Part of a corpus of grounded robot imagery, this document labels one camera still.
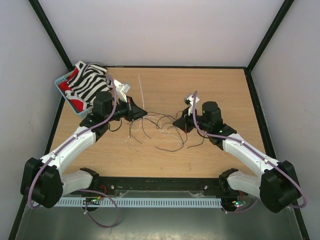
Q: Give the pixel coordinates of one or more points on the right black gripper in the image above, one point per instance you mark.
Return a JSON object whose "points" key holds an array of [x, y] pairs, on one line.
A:
{"points": [[183, 123]]}

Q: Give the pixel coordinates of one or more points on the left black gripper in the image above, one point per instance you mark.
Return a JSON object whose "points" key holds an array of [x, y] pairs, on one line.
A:
{"points": [[133, 111]]}

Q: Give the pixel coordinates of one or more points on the white zip tie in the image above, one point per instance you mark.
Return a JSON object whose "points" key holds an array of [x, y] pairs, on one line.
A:
{"points": [[141, 91]]}

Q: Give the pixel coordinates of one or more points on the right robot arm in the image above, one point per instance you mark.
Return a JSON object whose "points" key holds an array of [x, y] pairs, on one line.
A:
{"points": [[275, 183]]}

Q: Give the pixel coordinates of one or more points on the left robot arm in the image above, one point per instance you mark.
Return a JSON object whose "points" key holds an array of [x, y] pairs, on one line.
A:
{"points": [[44, 181]]}

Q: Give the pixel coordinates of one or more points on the light blue plastic basket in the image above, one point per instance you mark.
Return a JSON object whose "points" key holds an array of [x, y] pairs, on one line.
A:
{"points": [[81, 114]]}

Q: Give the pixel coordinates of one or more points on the zebra striped cloth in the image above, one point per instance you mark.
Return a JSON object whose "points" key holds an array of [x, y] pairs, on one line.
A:
{"points": [[89, 81]]}

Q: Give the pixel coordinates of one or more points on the red cloth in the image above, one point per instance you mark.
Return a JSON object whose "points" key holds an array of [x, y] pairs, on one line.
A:
{"points": [[78, 103]]}

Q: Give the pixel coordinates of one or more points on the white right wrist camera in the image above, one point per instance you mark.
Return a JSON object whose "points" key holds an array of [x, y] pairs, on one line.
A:
{"points": [[191, 102]]}

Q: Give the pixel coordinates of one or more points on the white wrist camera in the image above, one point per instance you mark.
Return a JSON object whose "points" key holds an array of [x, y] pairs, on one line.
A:
{"points": [[121, 90], [191, 102]]}

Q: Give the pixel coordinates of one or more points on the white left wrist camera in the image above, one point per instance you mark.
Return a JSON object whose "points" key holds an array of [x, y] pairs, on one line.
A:
{"points": [[121, 90]]}

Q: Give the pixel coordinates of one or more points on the light blue slotted cable duct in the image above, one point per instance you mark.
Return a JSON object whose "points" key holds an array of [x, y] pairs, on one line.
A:
{"points": [[135, 202]]}

